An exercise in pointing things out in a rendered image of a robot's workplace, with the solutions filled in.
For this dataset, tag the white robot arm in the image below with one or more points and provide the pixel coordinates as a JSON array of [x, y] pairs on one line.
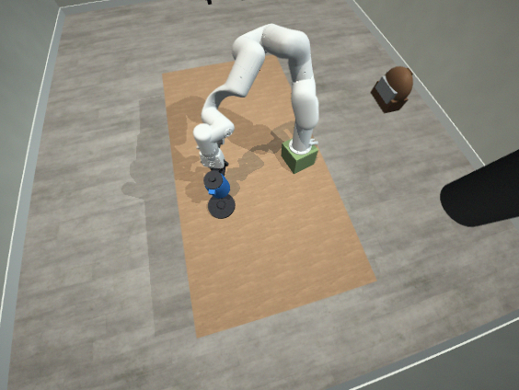
[[283, 43]]

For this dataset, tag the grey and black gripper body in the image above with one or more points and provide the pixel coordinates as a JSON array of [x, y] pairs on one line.
[[215, 162]]

